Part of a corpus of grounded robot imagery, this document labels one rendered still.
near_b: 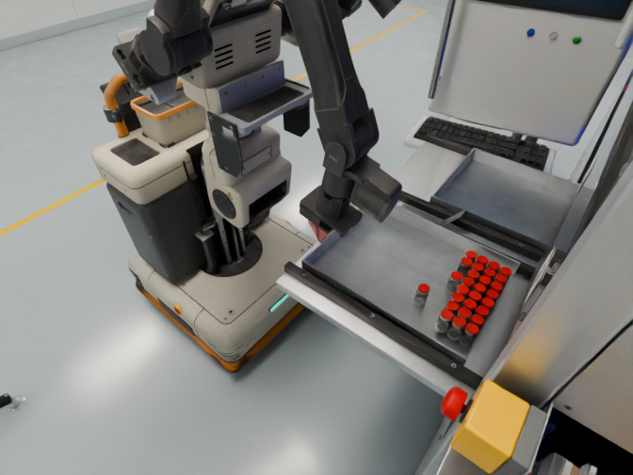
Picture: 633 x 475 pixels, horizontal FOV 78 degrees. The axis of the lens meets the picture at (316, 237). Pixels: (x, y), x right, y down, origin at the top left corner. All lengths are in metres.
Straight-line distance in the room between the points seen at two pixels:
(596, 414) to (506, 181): 0.69
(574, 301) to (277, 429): 1.28
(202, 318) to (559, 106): 1.38
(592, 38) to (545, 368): 1.05
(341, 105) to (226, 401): 1.31
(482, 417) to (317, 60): 0.47
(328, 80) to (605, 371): 0.45
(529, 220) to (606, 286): 0.61
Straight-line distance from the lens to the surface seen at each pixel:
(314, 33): 0.54
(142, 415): 1.71
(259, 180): 1.16
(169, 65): 0.77
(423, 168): 1.10
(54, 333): 2.07
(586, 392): 0.54
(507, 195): 1.07
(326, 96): 0.55
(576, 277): 0.42
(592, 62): 1.42
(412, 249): 0.85
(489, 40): 1.43
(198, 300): 1.55
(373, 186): 0.59
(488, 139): 1.39
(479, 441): 0.52
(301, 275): 0.76
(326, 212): 0.68
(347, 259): 0.81
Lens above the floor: 1.49
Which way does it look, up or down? 45 degrees down
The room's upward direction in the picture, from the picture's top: straight up
